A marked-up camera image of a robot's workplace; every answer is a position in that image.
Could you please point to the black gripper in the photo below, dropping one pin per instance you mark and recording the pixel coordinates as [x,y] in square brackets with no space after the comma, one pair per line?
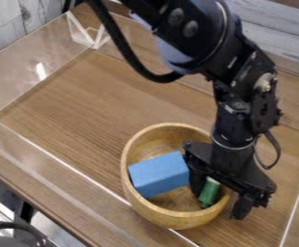
[237,167]

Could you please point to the green Expo marker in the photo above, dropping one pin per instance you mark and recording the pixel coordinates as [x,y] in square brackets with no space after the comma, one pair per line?
[209,193]

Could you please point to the blue foam block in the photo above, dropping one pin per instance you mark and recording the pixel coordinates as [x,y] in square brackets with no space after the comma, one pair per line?
[161,174]

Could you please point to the brown wooden bowl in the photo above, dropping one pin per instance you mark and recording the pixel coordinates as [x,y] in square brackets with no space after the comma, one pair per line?
[174,209]

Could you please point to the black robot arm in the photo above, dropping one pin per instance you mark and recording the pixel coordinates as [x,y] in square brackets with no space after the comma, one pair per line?
[201,40]

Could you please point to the clear acrylic tray wall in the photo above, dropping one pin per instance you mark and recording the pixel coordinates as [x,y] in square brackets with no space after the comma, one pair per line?
[72,104]

